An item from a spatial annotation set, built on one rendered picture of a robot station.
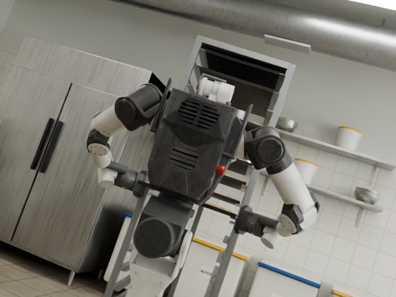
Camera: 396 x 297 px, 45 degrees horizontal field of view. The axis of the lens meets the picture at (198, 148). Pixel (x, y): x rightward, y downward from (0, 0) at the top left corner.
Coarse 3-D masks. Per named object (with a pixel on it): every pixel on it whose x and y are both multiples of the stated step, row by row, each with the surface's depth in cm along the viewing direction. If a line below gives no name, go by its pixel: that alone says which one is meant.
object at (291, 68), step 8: (288, 72) 223; (288, 80) 222; (280, 96) 221; (280, 104) 221; (272, 120) 220; (256, 176) 217; (248, 192) 217; (248, 200) 216; (232, 232) 215; (232, 240) 214; (232, 248) 214; (224, 256) 216; (224, 264) 213; (224, 272) 213; (216, 280) 213; (216, 288) 212; (216, 296) 212
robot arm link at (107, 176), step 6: (114, 162) 199; (102, 168) 200; (108, 168) 198; (114, 168) 198; (120, 168) 200; (126, 168) 202; (102, 174) 198; (108, 174) 198; (114, 174) 200; (120, 174) 202; (126, 174) 204; (102, 180) 196; (108, 180) 197; (114, 180) 203; (120, 180) 202; (102, 186) 200; (108, 186) 200
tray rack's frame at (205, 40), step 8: (208, 40) 227; (208, 48) 243; (216, 48) 229; (224, 48) 226; (232, 48) 226; (240, 48) 226; (200, 56) 250; (232, 56) 241; (240, 56) 228; (248, 56) 225; (256, 56) 225; (264, 56) 224; (256, 64) 241; (264, 64) 237; (272, 64) 224; (280, 64) 223; (288, 64) 223; (200, 96) 287; (200, 208) 280; (200, 216) 279; (192, 232) 279; (176, 280) 276; (168, 296) 275
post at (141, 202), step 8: (200, 40) 228; (192, 56) 227; (192, 64) 226; (184, 72) 226; (184, 80) 226; (184, 88) 225; (144, 192) 220; (144, 200) 220; (136, 208) 219; (136, 216) 219; (128, 232) 218; (128, 240) 218; (120, 248) 218; (120, 256) 217; (120, 264) 217; (112, 272) 216; (112, 280) 216; (112, 288) 216; (104, 296) 215
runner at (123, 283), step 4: (128, 276) 244; (120, 280) 226; (124, 280) 236; (128, 280) 244; (116, 284) 218; (120, 284) 229; (124, 284) 233; (128, 284) 236; (116, 288) 219; (120, 288) 222
